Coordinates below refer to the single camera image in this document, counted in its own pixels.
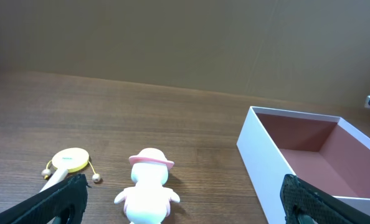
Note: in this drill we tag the yellow rattle drum toy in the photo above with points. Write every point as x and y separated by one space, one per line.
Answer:
67 161

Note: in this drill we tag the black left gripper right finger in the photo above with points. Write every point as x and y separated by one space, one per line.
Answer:
304 203

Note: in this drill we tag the white box with pink interior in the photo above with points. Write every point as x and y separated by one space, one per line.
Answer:
325 151

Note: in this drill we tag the white duck with pink hat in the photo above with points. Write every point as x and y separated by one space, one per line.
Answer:
148 201

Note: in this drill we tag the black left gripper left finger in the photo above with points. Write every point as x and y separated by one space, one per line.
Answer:
64 202

